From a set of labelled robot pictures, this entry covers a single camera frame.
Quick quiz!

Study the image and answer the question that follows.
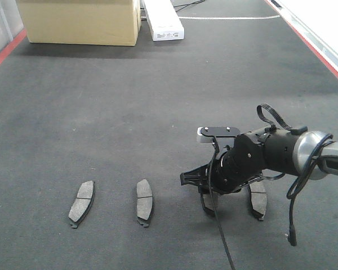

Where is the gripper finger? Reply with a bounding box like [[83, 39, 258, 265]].
[[236, 174, 266, 194]]

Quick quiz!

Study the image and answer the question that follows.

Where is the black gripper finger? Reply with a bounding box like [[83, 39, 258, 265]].
[[180, 164, 209, 187]]

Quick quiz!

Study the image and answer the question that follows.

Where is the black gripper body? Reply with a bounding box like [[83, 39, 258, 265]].
[[211, 133, 266, 194]]

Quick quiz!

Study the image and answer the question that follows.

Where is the grey brake pad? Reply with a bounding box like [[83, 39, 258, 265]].
[[200, 192, 219, 217], [136, 179, 153, 228], [248, 189, 268, 221], [68, 181, 95, 229]]

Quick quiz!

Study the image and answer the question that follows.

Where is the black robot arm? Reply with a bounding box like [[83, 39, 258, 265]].
[[180, 127, 338, 194]]

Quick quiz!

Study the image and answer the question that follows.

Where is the dark grey conveyor belt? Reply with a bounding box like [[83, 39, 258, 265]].
[[0, 1, 338, 269]]

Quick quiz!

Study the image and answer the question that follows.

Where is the long white carton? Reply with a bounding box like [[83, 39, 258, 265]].
[[141, 0, 185, 42]]

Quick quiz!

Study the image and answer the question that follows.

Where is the large cardboard box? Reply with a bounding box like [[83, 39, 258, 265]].
[[16, 0, 141, 46]]

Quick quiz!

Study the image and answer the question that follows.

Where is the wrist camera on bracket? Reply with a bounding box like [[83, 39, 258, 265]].
[[196, 126, 241, 143]]

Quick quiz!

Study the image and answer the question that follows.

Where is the black floor cable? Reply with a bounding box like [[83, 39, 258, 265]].
[[171, 0, 206, 12]]

